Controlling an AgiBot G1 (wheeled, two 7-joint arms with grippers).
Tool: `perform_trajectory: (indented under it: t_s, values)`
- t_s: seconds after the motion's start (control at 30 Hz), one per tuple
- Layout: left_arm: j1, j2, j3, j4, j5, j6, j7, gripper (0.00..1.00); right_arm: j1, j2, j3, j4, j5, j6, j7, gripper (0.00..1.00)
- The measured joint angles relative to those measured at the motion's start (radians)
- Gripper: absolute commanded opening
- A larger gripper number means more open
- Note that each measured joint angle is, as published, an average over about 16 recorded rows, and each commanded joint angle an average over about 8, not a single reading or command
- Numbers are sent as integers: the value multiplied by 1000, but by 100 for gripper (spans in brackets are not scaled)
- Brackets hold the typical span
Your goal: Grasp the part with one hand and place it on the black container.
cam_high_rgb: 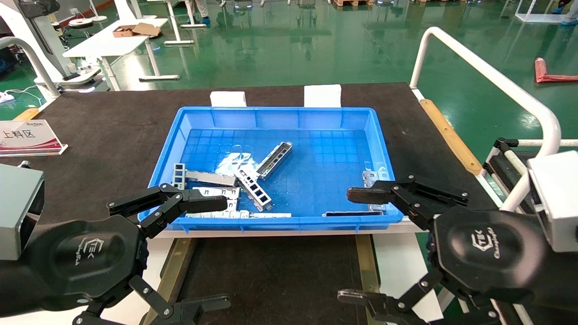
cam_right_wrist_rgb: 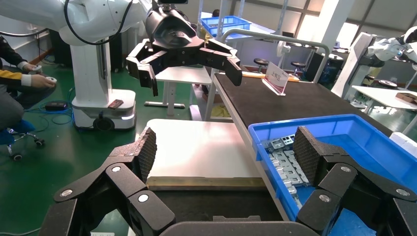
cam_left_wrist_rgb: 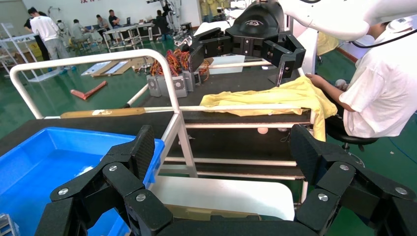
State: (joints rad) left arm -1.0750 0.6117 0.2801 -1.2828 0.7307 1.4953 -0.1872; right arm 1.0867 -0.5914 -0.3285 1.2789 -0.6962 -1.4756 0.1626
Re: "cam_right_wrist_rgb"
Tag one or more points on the white tubular railing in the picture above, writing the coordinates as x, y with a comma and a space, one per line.
270, 36

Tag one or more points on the perforated metal plate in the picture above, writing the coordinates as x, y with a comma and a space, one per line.
288, 140

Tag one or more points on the red white acrylic sign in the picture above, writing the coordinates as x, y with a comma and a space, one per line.
276, 78

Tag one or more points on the black table mat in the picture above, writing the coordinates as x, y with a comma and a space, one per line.
293, 104

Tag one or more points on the small bent metal bracket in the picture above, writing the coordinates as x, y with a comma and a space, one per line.
272, 144

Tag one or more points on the black box on floor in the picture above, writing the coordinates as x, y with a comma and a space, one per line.
56, 106

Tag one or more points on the large blue plastic bin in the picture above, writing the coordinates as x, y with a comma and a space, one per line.
365, 146

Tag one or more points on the white standing fan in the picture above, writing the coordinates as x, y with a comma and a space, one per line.
282, 49

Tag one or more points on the white robot body with base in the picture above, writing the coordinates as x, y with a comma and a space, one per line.
91, 81

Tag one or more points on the blue bin on shelf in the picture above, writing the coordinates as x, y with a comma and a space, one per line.
224, 24

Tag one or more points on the yellow bag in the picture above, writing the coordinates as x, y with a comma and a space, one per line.
221, 111

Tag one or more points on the blue rolling stool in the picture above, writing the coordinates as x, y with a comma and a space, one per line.
19, 128

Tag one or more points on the seated operator in dark clothes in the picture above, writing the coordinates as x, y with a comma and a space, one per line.
9, 110

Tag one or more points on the wooden edge strip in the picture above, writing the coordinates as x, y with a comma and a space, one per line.
257, 75

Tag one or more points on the white foam block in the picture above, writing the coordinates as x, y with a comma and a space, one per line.
405, 143

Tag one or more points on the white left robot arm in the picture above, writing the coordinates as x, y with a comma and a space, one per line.
97, 16

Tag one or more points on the open brown cardboard box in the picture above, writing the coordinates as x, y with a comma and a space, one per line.
406, 97

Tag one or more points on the white hand controller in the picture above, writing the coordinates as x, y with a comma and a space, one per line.
38, 68
51, 79

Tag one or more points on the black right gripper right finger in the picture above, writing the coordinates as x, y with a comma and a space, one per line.
335, 176

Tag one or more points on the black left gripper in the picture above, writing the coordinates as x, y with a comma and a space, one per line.
172, 32

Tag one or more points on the black round bar stool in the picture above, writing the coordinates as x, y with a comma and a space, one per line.
261, 62
298, 65

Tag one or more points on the operator right forearm yellow stripe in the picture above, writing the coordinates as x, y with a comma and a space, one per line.
13, 78

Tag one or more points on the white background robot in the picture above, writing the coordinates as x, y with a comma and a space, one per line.
355, 65

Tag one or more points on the operator right hand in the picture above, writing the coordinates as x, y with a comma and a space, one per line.
39, 81

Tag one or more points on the operator left hand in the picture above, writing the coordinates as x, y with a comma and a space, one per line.
28, 67

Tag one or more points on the white desk with cardboard box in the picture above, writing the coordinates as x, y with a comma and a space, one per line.
381, 96

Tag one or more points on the flat slotted metal strip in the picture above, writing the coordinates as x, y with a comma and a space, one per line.
286, 167

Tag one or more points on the dark phone with red edge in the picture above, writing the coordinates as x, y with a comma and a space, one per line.
115, 104

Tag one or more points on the operator left forearm dark sleeve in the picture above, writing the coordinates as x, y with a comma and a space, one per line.
9, 53

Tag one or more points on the small white desk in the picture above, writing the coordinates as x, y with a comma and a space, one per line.
182, 75

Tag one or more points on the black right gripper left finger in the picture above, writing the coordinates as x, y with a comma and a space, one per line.
123, 182

